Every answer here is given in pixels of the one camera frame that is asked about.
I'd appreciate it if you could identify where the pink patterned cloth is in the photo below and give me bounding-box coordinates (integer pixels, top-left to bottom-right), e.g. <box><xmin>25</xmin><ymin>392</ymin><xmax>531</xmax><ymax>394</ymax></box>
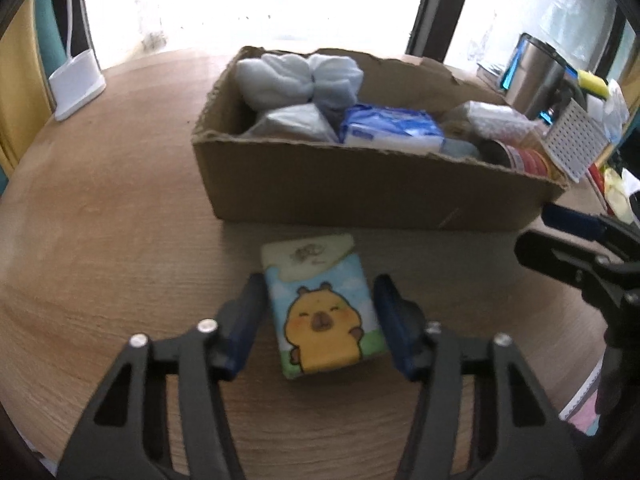
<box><xmin>559</xmin><ymin>360</ymin><xmax>603</xmax><ymax>436</ymax></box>

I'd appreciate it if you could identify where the small blue-grey cloth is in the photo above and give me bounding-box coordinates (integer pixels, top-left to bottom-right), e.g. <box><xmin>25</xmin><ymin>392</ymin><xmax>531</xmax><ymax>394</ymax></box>
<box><xmin>440</xmin><ymin>139</ymin><xmax>482</xmax><ymax>160</ymax></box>

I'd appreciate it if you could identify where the black window frame post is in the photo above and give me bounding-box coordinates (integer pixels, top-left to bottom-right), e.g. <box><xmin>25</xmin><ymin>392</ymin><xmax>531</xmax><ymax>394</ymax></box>
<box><xmin>404</xmin><ymin>0</ymin><xmax>478</xmax><ymax>63</ymax></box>

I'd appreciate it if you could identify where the yellow curtain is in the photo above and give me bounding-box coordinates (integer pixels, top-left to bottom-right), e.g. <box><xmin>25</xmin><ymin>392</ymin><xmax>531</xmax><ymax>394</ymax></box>
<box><xmin>0</xmin><ymin>0</ymin><xmax>56</xmax><ymax>176</ymax></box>

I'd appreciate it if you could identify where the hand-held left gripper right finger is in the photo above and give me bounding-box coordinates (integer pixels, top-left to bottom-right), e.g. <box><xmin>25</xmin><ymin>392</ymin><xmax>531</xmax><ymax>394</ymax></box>
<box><xmin>372</xmin><ymin>273</ymin><xmax>583</xmax><ymax>480</ymax></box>

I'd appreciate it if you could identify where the yellow cloth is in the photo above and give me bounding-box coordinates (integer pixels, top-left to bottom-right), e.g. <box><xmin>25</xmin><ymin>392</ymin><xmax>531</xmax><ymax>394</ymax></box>
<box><xmin>602</xmin><ymin>167</ymin><xmax>632</xmax><ymax>221</ymax></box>

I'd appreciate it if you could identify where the cartoon print tissue pack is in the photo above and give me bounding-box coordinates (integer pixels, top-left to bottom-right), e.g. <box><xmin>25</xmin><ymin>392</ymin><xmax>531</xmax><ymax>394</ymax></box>
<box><xmin>261</xmin><ymin>232</ymin><xmax>388</xmax><ymax>381</ymax></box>

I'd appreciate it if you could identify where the yellow sponge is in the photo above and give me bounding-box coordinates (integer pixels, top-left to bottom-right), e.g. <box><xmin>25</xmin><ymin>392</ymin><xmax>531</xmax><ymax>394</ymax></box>
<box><xmin>577</xmin><ymin>69</ymin><xmax>610</xmax><ymax>100</ymax></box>

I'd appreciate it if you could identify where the clear bag of cotton swabs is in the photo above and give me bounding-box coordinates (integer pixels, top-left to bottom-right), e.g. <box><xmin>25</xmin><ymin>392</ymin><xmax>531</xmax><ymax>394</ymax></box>
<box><xmin>442</xmin><ymin>101</ymin><xmax>548</xmax><ymax>147</ymax></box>

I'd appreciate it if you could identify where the cardboard box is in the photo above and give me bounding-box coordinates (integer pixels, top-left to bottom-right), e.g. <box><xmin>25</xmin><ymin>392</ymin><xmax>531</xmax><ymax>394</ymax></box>
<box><xmin>191</xmin><ymin>46</ymin><xmax>570</xmax><ymax>233</ymax></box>

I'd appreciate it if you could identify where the blue and white tissue packet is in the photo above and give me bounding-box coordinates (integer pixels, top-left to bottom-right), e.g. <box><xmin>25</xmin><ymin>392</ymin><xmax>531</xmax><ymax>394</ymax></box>
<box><xmin>339</xmin><ymin>104</ymin><xmax>447</xmax><ymax>155</ymax></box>

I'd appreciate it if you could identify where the red label tin can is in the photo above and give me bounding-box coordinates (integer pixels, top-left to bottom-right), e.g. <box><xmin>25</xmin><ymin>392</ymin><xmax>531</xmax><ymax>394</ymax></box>
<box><xmin>482</xmin><ymin>139</ymin><xmax>566</xmax><ymax>181</ymax></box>

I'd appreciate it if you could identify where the white plastic stand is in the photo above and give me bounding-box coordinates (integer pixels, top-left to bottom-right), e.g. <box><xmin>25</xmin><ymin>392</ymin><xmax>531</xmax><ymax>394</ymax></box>
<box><xmin>48</xmin><ymin>50</ymin><xmax>107</xmax><ymax>122</ymax></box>

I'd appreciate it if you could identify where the white perforated basket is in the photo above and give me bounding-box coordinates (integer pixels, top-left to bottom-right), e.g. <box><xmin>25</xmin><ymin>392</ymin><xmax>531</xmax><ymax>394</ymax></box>
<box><xmin>542</xmin><ymin>99</ymin><xmax>613</xmax><ymax>183</ymax></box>

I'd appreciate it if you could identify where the white cloth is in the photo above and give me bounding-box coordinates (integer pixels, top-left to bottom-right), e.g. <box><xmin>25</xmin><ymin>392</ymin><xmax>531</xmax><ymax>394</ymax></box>
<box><xmin>241</xmin><ymin>104</ymin><xmax>342</xmax><ymax>143</ymax></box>

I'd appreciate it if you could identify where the white plastic bag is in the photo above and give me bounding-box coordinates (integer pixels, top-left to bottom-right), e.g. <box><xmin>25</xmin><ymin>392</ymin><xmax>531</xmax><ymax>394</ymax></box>
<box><xmin>587</xmin><ymin>80</ymin><xmax>630</xmax><ymax>143</ymax></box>

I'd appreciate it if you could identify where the white cable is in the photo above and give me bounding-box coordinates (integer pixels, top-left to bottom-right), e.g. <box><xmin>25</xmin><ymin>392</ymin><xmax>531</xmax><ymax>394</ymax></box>
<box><xmin>52</xmin><ymin>0</ymin><xmax>81</xmax><ymax>61</ymax></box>

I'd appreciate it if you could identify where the pale rolled cloth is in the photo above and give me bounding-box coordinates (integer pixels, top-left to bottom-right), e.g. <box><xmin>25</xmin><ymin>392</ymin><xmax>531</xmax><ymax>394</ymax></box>
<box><xmin>235</xmin><ymin>54</ymin><xmax>317</xmax><ymax>111</ymax></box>

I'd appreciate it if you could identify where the stainless steel tumbler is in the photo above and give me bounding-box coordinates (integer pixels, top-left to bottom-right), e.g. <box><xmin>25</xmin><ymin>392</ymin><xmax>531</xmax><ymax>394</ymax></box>
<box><xmin>502</xmin><ymin>32</ymin><xmax>576</xmax><ymax>121</ymax></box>

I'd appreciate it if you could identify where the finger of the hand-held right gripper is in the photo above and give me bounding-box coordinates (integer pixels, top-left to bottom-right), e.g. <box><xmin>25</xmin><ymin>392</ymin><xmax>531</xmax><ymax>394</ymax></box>
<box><xmin>514</xmin><ymin>230</ymin><xmax>640</xmax><ymax>311</ymax></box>
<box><xmin>541</xmin><ymin>203</ymin><xmax>640</xmax><ymax>261</ymax></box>

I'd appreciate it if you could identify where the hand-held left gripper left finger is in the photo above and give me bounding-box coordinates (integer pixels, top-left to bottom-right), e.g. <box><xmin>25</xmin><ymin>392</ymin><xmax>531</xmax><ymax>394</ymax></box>
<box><xmin>59</xmin><ymin>272</ymin><xmax>268</xmax><ymax>480</ymax></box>

